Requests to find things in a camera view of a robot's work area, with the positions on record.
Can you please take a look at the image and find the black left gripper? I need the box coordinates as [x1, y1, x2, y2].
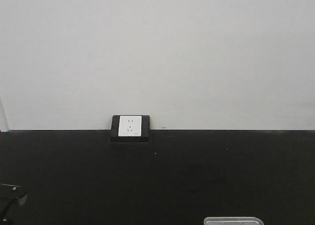
[0, 184, 28, 225]

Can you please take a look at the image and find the metal tray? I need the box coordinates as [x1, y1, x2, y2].
[204, 217, 264, 225]

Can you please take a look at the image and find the black box power outlet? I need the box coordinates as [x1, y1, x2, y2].
[110, 115, 150, 143]

